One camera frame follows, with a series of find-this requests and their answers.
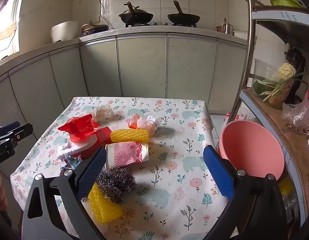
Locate black blender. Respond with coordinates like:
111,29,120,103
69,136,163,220
284,47,306,104

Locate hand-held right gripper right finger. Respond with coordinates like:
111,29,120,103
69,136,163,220
203,145,288,240

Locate clear plastic bag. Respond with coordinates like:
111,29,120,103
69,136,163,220
281,100,309,134

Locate yellow foam mesh sleeve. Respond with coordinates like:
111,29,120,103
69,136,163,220
88,182,123,223
111,128,150,143

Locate clear tub of vegetables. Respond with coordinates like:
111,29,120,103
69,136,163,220
257,72,308,102

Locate pink patterned packet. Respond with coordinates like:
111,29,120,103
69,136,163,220
105,141,149,169

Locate cauliflower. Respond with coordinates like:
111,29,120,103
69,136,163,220
276,62,297,82

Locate steel wool scourer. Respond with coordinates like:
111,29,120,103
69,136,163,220
98,167,136,205

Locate metal shelf rack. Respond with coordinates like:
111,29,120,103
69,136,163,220
229,0,309,230

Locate grey kitchen cabinets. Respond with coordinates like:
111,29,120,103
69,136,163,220
0,26,247,205

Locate green plastic colander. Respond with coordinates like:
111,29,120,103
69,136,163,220
270,0,303,8

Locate clear plastic container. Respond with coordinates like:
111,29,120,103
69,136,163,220
252,58,298,105

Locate white tissue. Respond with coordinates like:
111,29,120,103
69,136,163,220
91,104,115,123

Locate white rice cooker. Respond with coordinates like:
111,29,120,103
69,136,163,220
51,21,79,43

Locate cardboard shelf liner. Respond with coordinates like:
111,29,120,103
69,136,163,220
244,89,309,205

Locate orange white plastic wrapper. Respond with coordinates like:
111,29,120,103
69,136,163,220
129,114,163,137

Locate silver glitter scouring cloth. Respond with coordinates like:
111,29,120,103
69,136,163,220
56,140,97,160

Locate window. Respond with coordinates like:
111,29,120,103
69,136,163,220
0,0,27,64

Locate white bag red print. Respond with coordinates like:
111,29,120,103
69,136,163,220
224,107,256,128

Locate metal kettle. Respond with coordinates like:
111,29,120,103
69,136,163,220
222,17,234,35

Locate dark pot with lid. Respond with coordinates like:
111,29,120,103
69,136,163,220
81,23,109,34

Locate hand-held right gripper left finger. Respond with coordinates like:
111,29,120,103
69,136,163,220
21,147,106,240

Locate black power cable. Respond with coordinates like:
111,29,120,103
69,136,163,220
97,0,115,29

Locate green vegetable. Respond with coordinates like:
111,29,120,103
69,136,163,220
253,79,268,95

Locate open black wok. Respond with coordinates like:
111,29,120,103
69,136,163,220
167,0,200,24

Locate pink plastic bowl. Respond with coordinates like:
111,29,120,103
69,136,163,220
219,120,285,181

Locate gas stove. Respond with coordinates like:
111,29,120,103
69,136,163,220
124,22,197,28

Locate floral bear print tablecloth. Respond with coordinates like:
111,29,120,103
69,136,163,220
10,96,238,240

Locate black wok with lid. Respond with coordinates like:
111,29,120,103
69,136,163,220
119,1,154,25

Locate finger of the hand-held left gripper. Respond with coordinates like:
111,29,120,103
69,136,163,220
0,121,20,138
0,123,33,147

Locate blue pink paper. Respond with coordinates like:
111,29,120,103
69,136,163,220
60,155,82,175

